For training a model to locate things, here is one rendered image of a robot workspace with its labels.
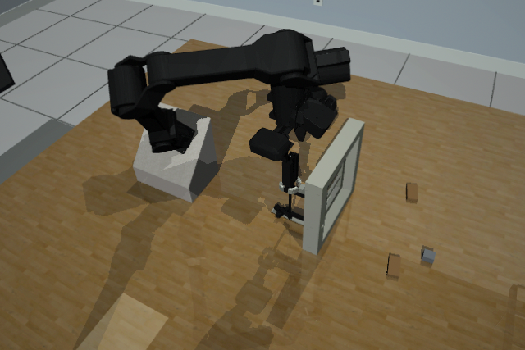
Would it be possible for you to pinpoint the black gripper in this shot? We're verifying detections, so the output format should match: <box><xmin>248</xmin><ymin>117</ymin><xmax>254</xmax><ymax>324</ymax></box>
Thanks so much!
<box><xmin>249</xmin><ymin>86</ymin><xmax>327</xmax><ymax>163</ymax></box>

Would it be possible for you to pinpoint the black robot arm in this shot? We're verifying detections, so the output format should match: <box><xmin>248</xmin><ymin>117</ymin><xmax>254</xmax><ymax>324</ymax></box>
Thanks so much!
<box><xmin>107</xmin><ymin>29</ymin><xmax>350</xmax><ymax>154</ymax></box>

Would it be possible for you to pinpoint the tan rectangular block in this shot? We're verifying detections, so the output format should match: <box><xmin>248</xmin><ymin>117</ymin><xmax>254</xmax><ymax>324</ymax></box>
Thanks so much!
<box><xmin>387</xmin><ymin>255</ymin><xmax>401</xmax><ymax>279</ymax></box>

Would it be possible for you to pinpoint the small brown box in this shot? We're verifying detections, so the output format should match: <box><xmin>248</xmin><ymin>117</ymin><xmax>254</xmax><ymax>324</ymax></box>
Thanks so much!
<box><xmin>406</xmin><ymin>184</ymin><xmax>418</xmax><ymax>202</ymax></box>

